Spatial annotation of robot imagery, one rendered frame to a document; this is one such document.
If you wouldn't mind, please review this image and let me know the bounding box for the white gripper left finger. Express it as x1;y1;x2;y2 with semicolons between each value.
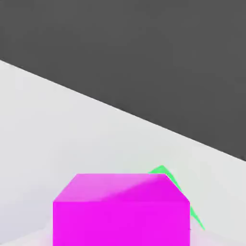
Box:
0;226;54;246

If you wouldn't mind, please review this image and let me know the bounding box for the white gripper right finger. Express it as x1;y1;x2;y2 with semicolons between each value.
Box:
190;228;246;246

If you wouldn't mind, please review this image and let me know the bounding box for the small magenta cube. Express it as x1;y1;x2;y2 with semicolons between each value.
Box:
52;173;191;246

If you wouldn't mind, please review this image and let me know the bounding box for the small green cube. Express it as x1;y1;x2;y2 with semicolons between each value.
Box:
147;164;206;231

